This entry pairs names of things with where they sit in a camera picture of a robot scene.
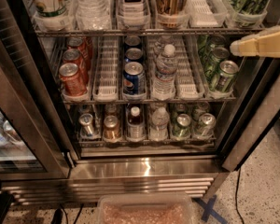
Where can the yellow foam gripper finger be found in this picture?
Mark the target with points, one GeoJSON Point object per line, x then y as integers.
{"type": "Point", "coordinates": [263, 44]}

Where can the blue pepsi can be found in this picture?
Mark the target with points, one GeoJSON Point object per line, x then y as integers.
{"type": "Point", "coordinates": [133, 78]}
{"type": "Point", "coordinates": [133, 55]}
{"type": "Point", "coordinates": [132, 41]}

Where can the middle blue pepsi can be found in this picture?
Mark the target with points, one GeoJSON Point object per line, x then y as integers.
{"type": "Point", "coordinates": [133, 55]}

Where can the pale green can bottom shelf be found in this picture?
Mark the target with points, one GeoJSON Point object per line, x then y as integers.
{"type": "Point", "coordinates": [205, 125]}

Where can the water bottle bottom shelf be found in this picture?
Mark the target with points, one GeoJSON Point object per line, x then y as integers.
{"type": "Point", "coordinates": [158, 126]}

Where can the tea bottle white label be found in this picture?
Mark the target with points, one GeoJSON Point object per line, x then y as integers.
{"type": "Point", "coordinates": [132, 8]}

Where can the clear water bottle top shelf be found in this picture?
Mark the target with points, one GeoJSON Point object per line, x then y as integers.
{"type": "Point", "coordinates": [93, 15]}

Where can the back green soda can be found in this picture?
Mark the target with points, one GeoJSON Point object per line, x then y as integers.
{"type": "Point", "coordinates": [208, 42]}

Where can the green soda can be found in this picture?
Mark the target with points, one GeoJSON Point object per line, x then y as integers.
{"type": "Point", "coordinates": [224, 76]}
{"type": "Point", "coordinates": [208, 42]}
{"type": "Point", "coordinates": [215, 57]}

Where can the white green tall can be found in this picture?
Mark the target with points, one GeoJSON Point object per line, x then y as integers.
{"type": "Point", "coordinates": [49, 0]}

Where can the red soda can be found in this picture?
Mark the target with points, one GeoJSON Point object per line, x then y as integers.
{"type": "Point", "coordinates": [81, 44]}
{"type": "Point", "coordinates": [75, 56]}
{"type": "Point", "coordinates": [72, 79]}

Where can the middle red soda can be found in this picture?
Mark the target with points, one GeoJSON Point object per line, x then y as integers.
{"type": "Point", "coordinates": [75, 56]}

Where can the clear plastic bin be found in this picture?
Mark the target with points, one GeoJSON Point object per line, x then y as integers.
{"type": "Point", "coordinates": [145, 208]}

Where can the blue tape cross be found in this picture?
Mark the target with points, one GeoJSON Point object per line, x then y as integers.
{"type": "Point", "coordinates": [208, 210]}

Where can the brown striped tall can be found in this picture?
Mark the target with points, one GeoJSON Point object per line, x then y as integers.
{"type": "Point", "coordinates": [171, 14]}

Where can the bronze can bottom shelf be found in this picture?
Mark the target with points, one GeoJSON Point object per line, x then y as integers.
{"type": "Point", "coordinates": [111, 127]}

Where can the back red soda can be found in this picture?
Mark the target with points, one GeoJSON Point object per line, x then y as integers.
{"type": "Point", "coordinates": [81, 44]}

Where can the open fridge door right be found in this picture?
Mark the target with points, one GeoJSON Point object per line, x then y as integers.
{"type": "Point", "coordinates": [263, 111]}

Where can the middle green soda can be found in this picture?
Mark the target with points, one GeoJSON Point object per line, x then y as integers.
{"type": "Point", "coordinates": [215, 57]}

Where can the front red soda can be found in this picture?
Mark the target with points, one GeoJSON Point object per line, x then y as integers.
{"type": "Point", "coordinates": [72, 79]}

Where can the dark tea bottle bottom shelf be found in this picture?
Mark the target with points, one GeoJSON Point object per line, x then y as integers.
{"type": "Point", "coordinates": [135, 123]}

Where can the water bottle middle shelf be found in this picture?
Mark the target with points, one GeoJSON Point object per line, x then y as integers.
{"type": "Point", "coordinates": [165, 71]}

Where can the front blue pepsi can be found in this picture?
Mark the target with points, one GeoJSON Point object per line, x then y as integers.
{"type": "Point", "coordinates": [133, 78]}

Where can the empty white tray middle left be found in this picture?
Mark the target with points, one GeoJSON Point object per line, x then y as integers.
{"type": "Point", "coordinates": [105, 87]}

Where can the front green soda can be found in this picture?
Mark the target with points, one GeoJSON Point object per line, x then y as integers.
{"type": "Point", "coordinates": [224, 76]}

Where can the stainless steel fridge cabinet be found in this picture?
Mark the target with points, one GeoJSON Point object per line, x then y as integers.
{"type": "Point", "coordinates": [100, 166]}

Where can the empty white tray top shelf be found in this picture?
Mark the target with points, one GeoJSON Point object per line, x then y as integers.
{"type": "Point", "coordinates": [206, 13]}

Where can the silver can bottom shelf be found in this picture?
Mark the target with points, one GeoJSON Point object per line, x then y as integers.
{"type": "Point", "coordinates": [86, 122]}

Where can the glass fridge door left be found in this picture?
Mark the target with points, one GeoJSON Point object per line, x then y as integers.
{"type": "Point", "coordinates": [33, 142]}

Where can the empty white tray middle right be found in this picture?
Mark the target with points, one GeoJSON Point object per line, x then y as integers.
{"type": "Point", "coordinates": [187, 81]}

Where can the back blue pepsi can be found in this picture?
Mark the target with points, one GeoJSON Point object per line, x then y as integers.
{"type": "Point", "coordinates": [132, 41]}

